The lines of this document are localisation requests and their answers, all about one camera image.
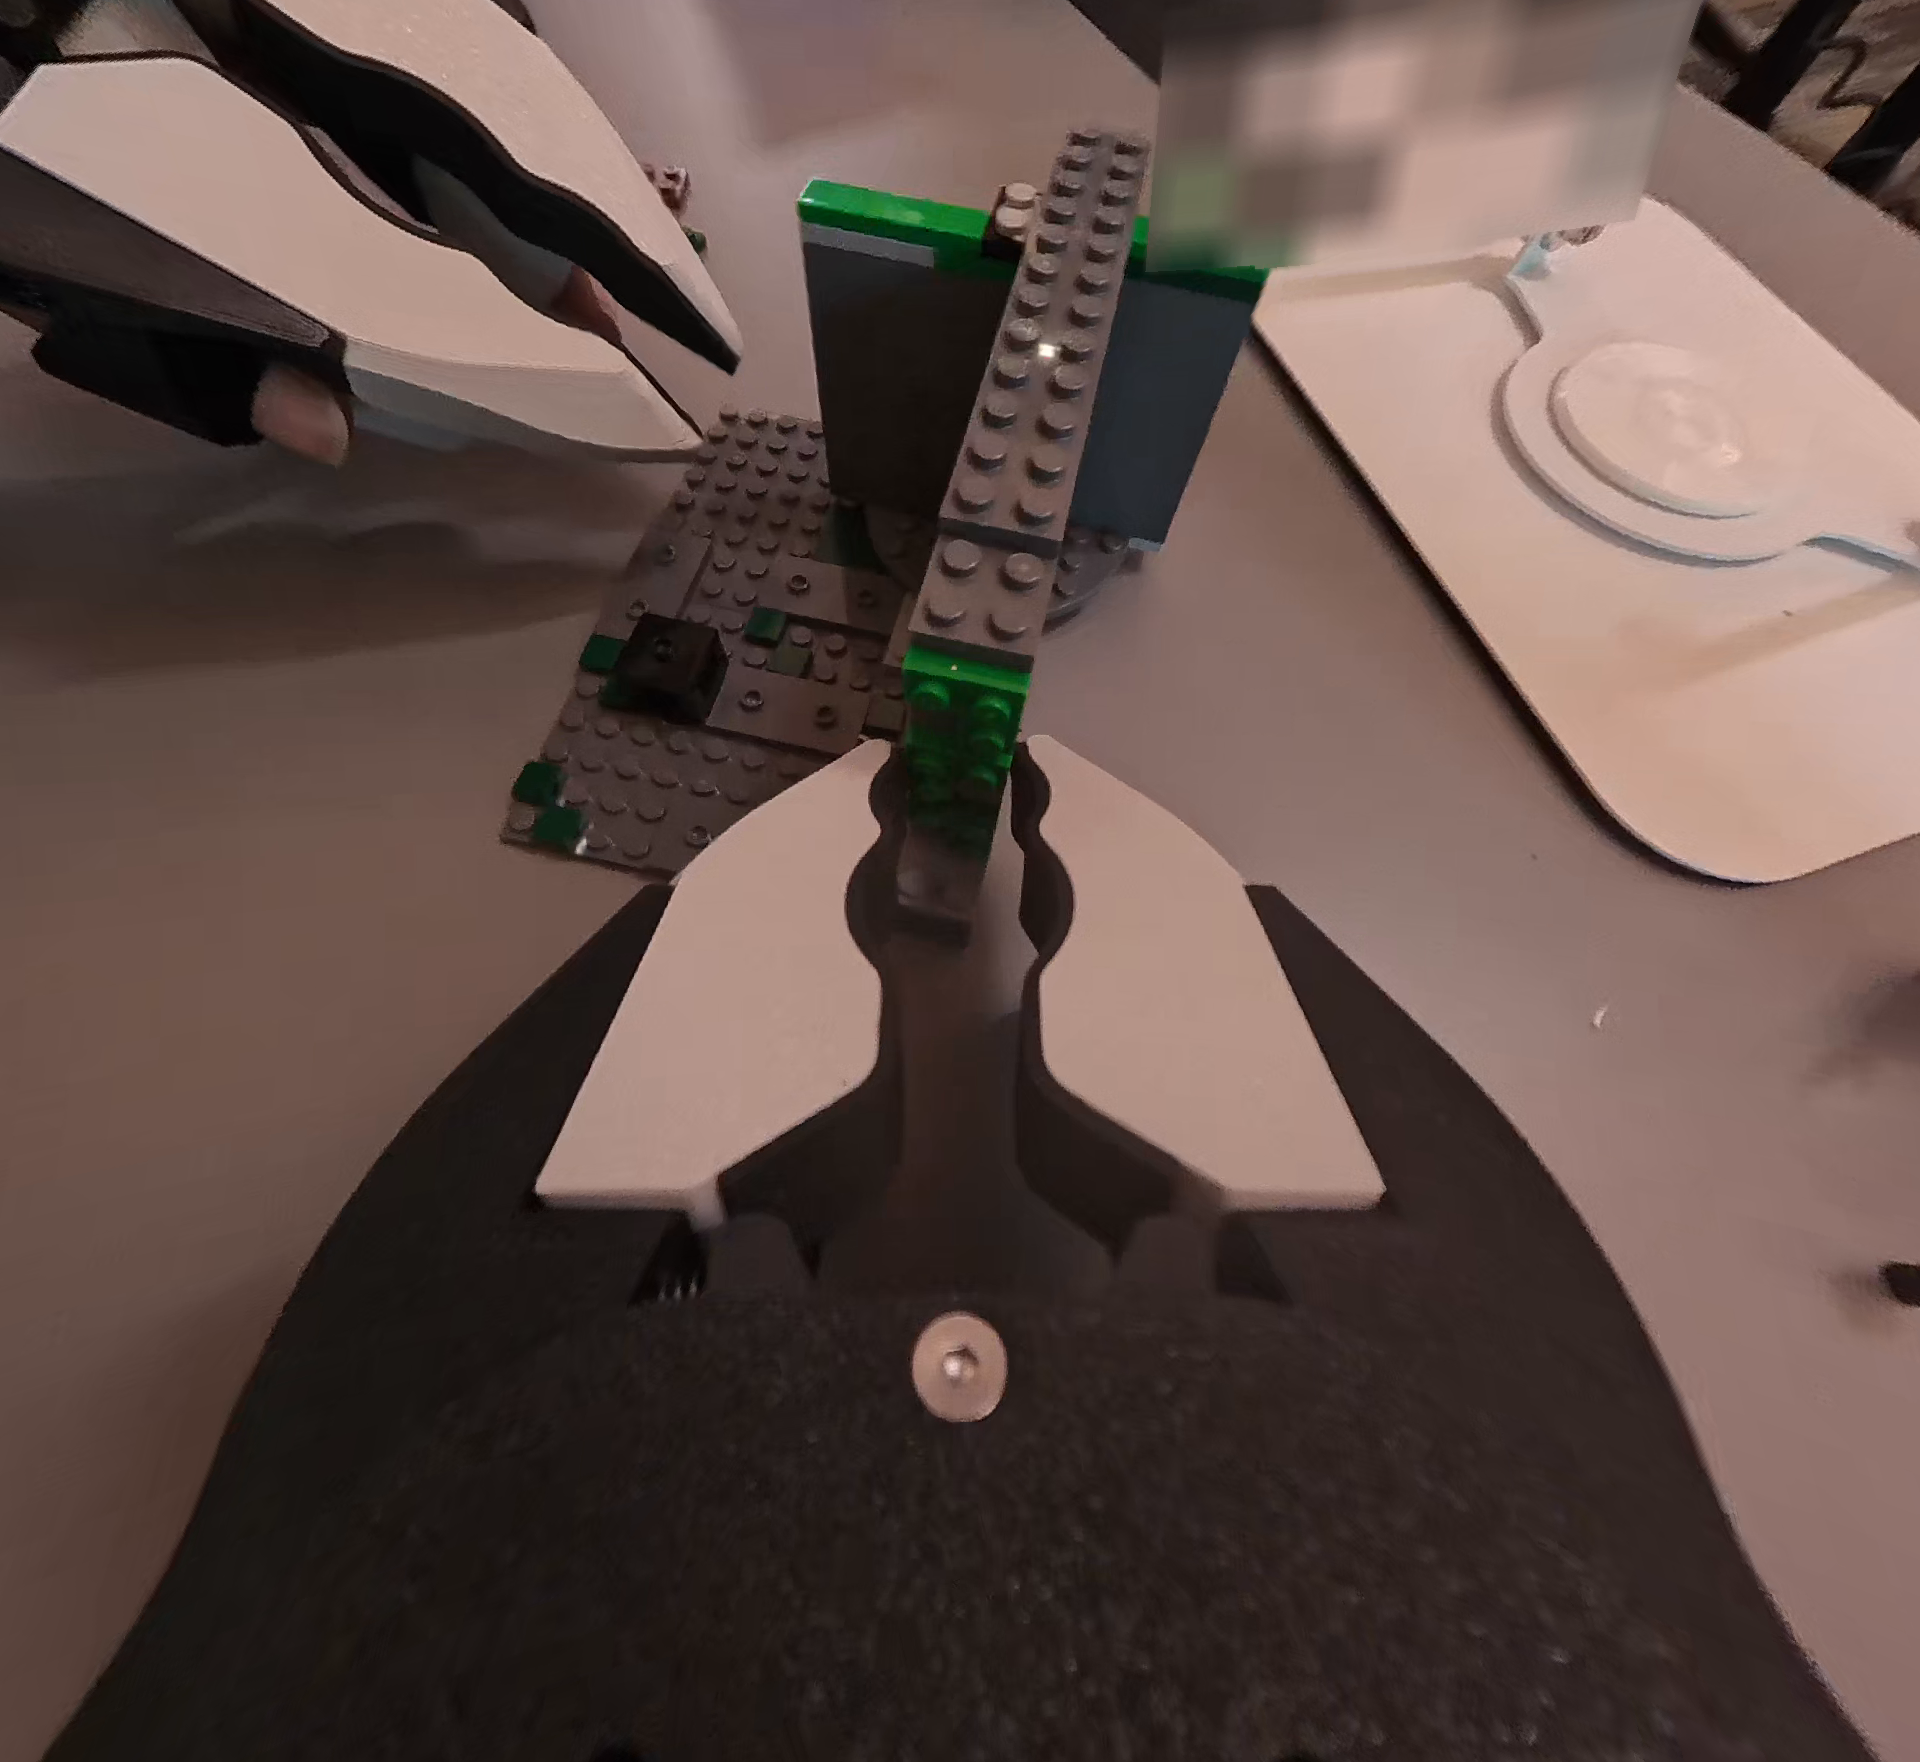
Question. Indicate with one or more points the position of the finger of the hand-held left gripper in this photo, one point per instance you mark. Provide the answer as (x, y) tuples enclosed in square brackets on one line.
[(225, 189), (450, 37)]

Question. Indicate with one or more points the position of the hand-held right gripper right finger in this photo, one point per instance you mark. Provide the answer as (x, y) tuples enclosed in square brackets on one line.
[(1201, 1028)]

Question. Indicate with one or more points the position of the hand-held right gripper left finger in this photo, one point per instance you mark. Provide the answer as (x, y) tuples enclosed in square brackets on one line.
[(704, 1013)]

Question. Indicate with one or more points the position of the grey green brick building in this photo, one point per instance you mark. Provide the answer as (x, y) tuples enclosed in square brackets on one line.
[(751, 517)]

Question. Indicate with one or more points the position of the long grey brick plate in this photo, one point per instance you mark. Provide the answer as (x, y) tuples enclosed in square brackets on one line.
[(1036, 413)]

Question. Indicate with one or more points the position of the person's left hand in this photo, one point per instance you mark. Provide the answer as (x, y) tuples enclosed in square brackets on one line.
[(225, 389)]

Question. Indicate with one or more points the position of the white desktop stand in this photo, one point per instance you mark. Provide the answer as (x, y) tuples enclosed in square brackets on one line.
[(1650, 621)]

